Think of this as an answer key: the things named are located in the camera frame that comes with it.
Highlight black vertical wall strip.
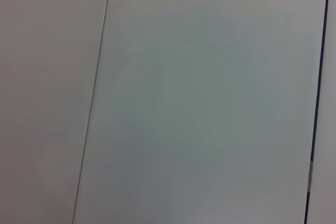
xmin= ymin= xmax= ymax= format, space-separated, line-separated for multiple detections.
xmin=303 ymin=0 xmax=332 ymax=224

